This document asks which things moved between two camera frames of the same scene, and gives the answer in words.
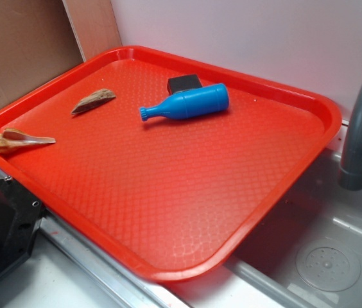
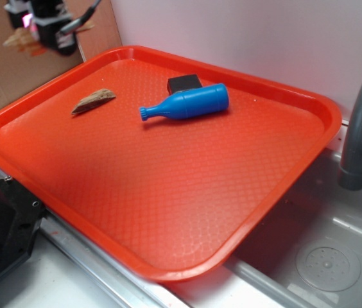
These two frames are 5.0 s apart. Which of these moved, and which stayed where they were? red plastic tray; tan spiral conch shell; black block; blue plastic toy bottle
Moved: tan spiral conch shell
Stayed: blue plastic toy bottle; red plastic tray; black block
